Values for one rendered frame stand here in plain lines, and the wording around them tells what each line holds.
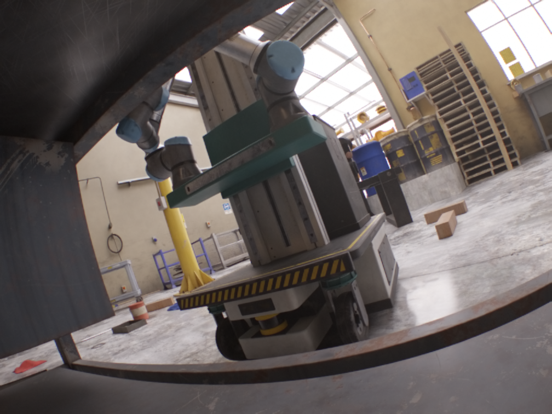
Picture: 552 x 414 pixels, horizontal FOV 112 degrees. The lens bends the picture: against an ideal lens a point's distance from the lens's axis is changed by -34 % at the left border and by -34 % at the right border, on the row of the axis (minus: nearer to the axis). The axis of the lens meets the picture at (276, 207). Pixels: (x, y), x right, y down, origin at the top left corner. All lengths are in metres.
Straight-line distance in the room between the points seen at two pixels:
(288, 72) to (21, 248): 0.77
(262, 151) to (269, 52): 0.31
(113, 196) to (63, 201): 7.36
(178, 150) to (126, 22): 0.73
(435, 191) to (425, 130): 1.10
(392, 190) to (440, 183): 1.34
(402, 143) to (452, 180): 1.28
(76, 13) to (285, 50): 0.57
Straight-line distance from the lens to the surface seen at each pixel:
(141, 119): 0.81
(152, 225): 7.99
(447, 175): 4.30
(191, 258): 4.42
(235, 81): 1.32
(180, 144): 1.19
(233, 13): 0.52
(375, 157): 4.88
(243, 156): 0.93
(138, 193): 8.17
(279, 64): 0.81
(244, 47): 0.88
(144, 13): 0.55
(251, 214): 1.16
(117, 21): 0.55
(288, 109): 0.90
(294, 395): 0.38
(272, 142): 0.88
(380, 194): 4.21
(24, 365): 2.81
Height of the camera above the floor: 0.43
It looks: 5 degrees up
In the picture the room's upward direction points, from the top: 20 degrees counter-clockwise
